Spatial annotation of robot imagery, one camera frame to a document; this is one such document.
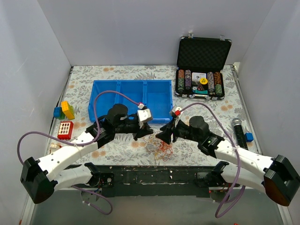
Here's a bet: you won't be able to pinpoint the black base beam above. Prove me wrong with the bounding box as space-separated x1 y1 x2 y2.
77 161 231 198

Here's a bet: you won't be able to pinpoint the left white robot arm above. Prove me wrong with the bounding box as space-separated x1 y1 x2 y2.
20 104 153 204

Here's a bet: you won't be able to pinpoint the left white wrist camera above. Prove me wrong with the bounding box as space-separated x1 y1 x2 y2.
137 109 153 123

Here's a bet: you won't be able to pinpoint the stacked colourful toy bricks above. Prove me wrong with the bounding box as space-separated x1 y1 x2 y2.
53 101 75 120

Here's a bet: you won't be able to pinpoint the red orange cable tangle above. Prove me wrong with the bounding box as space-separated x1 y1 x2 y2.
150 133 174 162

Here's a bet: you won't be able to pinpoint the black poker chip case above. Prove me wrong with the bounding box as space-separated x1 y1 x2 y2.
174 34 232 100

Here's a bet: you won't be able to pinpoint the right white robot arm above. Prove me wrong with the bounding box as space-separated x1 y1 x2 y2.
156 116 300 206

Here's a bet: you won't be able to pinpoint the floral table mat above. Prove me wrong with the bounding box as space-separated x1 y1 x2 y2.
62 65 252 165

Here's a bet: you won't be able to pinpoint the red white toy brick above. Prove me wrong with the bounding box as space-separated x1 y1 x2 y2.
57 121 74 140

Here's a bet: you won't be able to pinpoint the black microphone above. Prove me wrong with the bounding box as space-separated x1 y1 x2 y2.
232 118 248 150

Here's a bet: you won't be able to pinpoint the small blue block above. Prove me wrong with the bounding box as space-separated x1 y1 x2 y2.
244 133 254 143

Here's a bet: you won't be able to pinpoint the blue three-compartment bin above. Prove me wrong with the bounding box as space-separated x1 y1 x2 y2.
88 80 173 124

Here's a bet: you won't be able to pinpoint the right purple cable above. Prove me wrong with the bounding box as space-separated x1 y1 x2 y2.
174 102 246 218

